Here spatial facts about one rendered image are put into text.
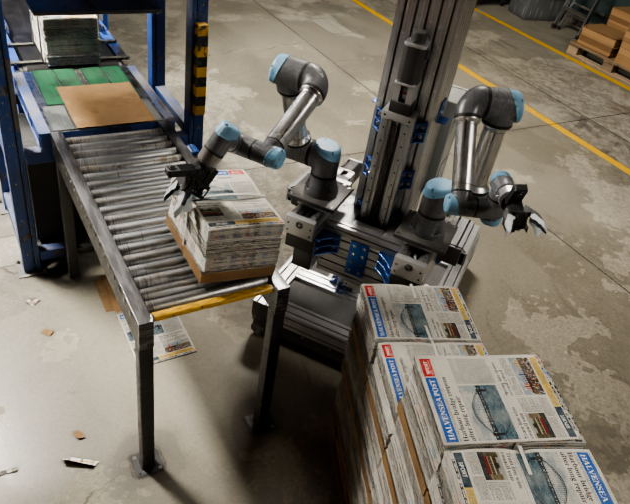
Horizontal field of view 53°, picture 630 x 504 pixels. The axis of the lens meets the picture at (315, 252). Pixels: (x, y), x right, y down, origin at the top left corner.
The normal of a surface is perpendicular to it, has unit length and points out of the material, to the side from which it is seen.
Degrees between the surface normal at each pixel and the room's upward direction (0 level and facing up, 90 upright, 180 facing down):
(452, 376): 2
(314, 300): 0
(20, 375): 0
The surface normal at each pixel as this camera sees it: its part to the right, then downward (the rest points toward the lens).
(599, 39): -0.85, 0.27
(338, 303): 0.14, -0.79
